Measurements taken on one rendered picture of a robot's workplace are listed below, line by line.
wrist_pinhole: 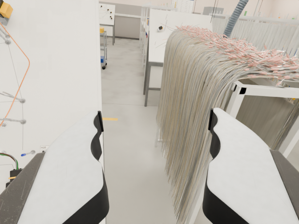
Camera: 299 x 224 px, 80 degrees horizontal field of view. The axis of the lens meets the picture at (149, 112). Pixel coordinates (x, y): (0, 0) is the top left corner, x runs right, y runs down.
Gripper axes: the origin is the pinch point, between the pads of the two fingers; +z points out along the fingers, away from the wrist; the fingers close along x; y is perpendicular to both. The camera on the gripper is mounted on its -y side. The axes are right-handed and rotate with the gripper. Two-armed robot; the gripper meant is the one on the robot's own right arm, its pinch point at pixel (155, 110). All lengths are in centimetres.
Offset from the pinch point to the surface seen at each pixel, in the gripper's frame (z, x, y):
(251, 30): 367, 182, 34
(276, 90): 50, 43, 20
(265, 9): 1200, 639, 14
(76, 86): 51, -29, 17
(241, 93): 49, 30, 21
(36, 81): 49, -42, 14
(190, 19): 366, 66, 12
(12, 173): 25, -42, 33
